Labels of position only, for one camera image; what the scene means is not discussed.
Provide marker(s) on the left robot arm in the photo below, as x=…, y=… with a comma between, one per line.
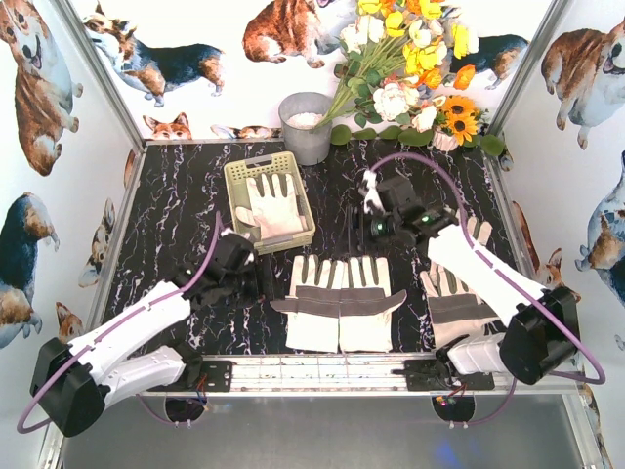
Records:
x=77, y=381

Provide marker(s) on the artificial flower bouquet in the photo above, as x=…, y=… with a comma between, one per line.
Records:
x=407, y=65

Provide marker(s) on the yellow-green storage basket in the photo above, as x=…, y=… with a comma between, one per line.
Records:
x=280, y=163

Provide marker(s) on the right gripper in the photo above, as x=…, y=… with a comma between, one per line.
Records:
x=359, y=227

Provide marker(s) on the white grey glove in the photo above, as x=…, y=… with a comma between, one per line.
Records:
x=274, y=212
x=367, y=306
x=455, y=309
x=479, y=230

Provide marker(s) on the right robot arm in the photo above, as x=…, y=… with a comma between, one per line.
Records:
x=541, y=321

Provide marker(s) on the grey metal bucket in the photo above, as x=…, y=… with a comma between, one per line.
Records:
x=304, y=131

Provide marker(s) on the aluminium front rail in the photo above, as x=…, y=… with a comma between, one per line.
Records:
x=317, y=373

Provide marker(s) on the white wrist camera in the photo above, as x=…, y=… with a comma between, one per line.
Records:
x=372, y=203
x=243, y=241

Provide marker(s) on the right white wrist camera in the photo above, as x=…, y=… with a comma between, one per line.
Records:
x=372, y=203

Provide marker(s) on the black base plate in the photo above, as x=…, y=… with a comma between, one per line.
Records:
x=431, y=375
x=208, y=376

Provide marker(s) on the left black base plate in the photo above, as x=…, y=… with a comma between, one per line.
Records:
x=208, y=376

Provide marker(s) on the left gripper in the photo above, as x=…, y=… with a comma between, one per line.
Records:
x=264, y=276

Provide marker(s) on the white work glove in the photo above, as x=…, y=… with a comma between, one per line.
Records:
x=312, y=304

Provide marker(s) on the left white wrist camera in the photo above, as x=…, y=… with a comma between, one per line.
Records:
x=243, y=241

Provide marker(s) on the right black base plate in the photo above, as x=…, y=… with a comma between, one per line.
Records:
x=431, y=375

